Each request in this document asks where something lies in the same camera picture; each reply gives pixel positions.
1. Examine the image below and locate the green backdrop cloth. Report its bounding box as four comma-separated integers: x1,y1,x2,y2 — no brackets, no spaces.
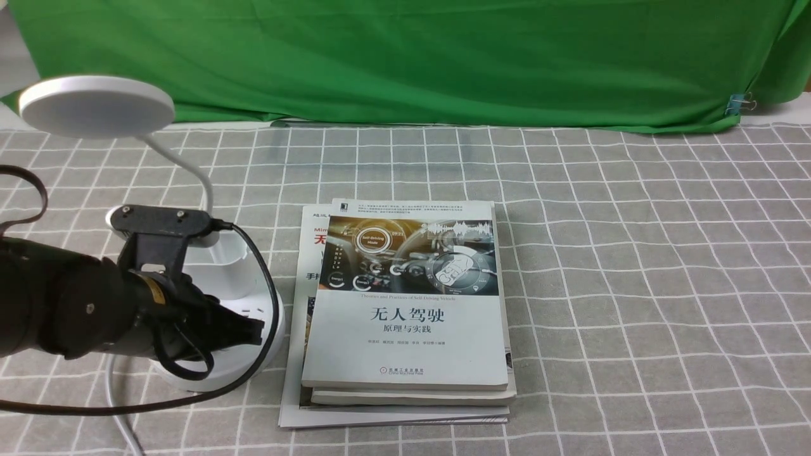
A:
8,1,809,134

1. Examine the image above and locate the white lamp power cable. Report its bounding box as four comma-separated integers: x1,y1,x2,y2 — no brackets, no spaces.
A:
105,352,146,456

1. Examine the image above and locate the black camera cable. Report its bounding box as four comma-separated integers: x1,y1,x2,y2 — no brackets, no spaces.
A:
0,165,281,417

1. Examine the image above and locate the white desk lamp with base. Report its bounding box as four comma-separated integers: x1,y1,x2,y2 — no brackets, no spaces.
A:
18,75,284,393

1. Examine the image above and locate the bottom white magazine book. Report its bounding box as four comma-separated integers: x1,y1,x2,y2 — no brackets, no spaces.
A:
278,205,509,428

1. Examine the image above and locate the blue binder clip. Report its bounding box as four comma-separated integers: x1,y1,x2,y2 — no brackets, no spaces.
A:
724,92,758,117

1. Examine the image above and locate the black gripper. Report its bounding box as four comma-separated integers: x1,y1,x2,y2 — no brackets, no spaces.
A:
118,270,264,362

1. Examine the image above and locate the middle book under top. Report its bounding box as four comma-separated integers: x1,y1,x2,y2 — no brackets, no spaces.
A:
300,203,517,407

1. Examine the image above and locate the self-driving vehicle book top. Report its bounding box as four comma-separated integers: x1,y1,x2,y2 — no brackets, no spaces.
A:
302,198,510,391

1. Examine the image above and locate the grey checked tablecloth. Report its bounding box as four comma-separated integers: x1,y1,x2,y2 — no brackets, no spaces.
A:
0,123,811,456

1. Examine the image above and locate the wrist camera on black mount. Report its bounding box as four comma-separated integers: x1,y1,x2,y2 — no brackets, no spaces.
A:
106,205,219,282

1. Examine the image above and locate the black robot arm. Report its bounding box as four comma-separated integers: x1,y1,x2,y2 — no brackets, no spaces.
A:
1,237,264,360

